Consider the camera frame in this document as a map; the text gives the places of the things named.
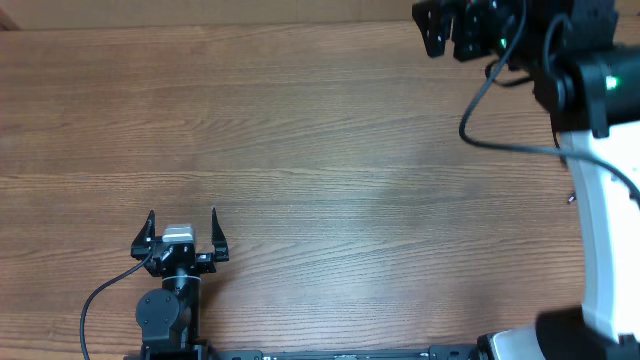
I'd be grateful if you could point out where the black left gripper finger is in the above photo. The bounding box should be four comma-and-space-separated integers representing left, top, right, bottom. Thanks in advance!
211, 207, 229, 255
132, 210, 155, 246

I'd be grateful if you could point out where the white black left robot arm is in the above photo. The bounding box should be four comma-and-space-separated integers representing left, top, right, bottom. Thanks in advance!
131, 209, 229, 360

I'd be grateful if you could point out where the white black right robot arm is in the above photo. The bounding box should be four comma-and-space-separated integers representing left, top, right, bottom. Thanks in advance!
412, 0, 639, 359

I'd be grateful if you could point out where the black left camera cable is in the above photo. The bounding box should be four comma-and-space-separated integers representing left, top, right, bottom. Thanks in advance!
79, 249, 154, 360

